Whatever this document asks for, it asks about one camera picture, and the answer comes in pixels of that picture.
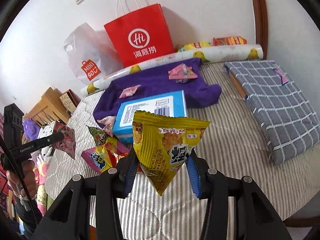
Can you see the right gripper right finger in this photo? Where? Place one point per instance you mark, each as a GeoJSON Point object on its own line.
{"type": "Point", "coordinates": [197, 172]}

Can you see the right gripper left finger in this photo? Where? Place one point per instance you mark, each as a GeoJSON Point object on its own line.
{"type": "Point", "coordinates": [127, 169]}

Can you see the pink yellow wafer snack pack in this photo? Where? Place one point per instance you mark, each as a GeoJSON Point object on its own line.
{"type": "Point", "coordinates": [101, 158]}

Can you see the yellow rice cracker packet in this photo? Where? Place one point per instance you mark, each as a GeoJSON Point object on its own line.
{"type": "Point", "coordinates": [163, 144]}

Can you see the strawberry white candy packet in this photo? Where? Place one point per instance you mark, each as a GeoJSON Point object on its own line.
{"type": "Point", "coordinates": [67, 144]}

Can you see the pale pink peach snack packet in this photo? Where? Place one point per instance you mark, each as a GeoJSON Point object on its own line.
{"type": "Point", "coordinates": [129, 91]}

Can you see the pink nutrition label snack packet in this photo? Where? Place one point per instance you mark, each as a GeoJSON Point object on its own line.
{"type": "Point", "coordinates": [182, 72]}

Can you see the person left hand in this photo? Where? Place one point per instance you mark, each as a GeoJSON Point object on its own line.
{"type": "Point", "coordinates": [29, 180]}

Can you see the green snack packet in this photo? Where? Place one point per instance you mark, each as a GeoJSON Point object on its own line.
{"type": "Point", "coordinates": [100, 136]}

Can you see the striped quilted mattress cover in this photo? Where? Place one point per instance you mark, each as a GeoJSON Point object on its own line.
{"type": "Point", "coordinates": [234, 144]}

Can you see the pink cartoon snack packet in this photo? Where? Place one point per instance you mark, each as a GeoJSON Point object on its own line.
{"type": "Point", "coordinates": [107, 123]}

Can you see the wooden chair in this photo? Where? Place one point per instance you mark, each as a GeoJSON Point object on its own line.
{"type": "Point", "coordinates": [48, 109]}

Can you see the patterned brown box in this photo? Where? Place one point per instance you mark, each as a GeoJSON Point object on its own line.
{"type": "Point", "coordinates": [70, 101]}

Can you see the purple towel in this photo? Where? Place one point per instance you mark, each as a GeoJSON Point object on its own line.
{"type": "Point", "coordinates": [155, 81]}

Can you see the grey checked cushion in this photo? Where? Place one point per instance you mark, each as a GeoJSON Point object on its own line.
{"type": "Point", "coordinates": [289, 122]}

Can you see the white Miniso plastic bag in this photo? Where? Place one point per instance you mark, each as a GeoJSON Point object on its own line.
{"type": "Point", "coordinates": [91, 54]}

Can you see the rolled lemon print mat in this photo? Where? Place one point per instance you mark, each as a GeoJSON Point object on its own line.
{"type": "Point", "coordinates": [213, 54]}

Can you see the red Haidilao paper bag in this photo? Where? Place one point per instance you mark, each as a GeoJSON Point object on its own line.
{"type": "Point", "coordinates": [141, 34]}

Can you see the orange red snack bag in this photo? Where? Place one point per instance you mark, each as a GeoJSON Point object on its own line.
{"type": "Point", "coordinates": [231, 40]}

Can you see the yellow snack bag by wall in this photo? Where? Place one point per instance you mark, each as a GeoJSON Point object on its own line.
{"type": "Point", "coordinates": [194, 45]}

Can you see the brown wooden door frame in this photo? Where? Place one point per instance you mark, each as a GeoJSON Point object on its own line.
{"type": "Point", "coordinates": [261, 24]}

